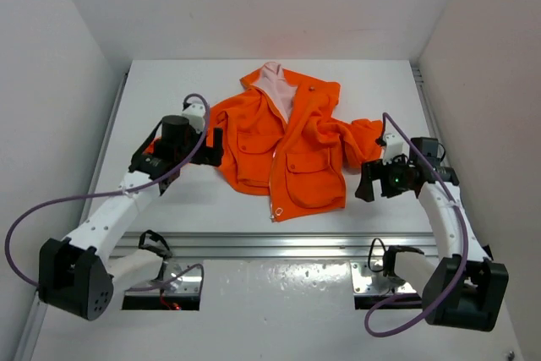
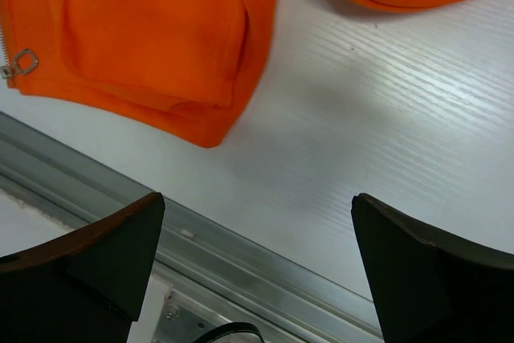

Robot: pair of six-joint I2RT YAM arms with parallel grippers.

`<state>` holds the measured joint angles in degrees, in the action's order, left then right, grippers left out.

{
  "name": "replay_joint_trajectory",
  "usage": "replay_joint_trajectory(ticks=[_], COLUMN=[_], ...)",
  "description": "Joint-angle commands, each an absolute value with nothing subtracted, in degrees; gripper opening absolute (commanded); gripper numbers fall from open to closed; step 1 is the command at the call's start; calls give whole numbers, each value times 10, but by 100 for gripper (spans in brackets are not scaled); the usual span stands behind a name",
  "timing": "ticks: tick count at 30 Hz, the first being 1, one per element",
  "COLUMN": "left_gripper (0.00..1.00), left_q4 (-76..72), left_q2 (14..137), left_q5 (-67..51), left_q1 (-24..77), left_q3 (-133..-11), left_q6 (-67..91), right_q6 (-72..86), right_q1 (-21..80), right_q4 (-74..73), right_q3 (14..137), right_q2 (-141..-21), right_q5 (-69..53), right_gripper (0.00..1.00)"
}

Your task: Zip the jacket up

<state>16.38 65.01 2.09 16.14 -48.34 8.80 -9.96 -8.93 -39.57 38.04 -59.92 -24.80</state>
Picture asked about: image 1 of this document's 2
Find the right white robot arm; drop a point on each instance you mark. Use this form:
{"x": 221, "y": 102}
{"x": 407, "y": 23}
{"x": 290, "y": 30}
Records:
{"x": 466, "y": 288}

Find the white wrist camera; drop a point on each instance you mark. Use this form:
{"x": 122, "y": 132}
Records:
{"x": 391, "y": 146}
{"x": 195, "y": 113}

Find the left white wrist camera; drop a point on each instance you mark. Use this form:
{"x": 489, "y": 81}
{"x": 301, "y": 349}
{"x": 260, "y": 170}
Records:
{"x": 195, "y": 113}

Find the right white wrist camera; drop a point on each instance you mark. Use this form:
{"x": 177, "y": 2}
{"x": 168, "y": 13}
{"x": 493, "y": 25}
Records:
{"x": 391, "y": 146}

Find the orange zip-up jacket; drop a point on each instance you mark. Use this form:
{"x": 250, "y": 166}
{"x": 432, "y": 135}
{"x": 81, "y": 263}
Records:
{"x": 281, "y": 140}

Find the aluminium front rail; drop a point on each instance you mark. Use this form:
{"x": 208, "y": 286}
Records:
{"x": 349, "y": 245}

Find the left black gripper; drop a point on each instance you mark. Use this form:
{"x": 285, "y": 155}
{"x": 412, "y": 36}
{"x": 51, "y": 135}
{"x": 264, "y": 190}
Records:
{"x": 209, "y": 155}

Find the right aluminium side rail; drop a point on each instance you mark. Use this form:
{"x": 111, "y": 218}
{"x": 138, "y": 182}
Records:
{"x": 425, "y": 102}

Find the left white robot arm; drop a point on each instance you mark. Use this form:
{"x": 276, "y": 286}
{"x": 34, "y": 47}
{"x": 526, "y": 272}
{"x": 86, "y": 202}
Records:
{"x": 76, "y": 274}

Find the white front cover panel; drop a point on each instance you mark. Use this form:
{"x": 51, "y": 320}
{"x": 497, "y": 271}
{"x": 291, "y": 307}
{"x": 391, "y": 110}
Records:
{"x": 267, "y": 310}

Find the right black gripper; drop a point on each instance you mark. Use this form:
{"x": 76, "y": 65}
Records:
{"x": 375, "y": 170}

